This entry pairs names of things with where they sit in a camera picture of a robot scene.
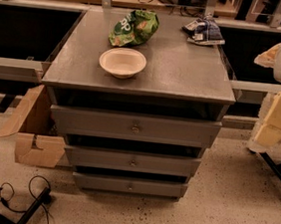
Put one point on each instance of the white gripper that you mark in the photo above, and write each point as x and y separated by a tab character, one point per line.
267	133

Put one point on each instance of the grey drawer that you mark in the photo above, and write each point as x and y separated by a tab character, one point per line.
132	160
93	182
135	126

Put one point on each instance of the grey drawer cabinet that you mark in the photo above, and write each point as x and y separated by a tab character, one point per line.
180	80

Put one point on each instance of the grey bottom drawer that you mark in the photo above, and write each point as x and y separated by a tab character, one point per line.
93	182

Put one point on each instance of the grey top drawer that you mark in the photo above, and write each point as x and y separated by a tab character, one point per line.
135	126

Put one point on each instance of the blue white snack bag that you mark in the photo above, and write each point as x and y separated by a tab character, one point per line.
203	31

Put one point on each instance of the white bowl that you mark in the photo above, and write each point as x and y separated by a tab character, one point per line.
122	63

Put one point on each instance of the green chip bag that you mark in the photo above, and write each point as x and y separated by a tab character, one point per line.
134	29

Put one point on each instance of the brown cardboard box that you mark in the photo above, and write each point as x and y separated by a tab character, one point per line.
31	123

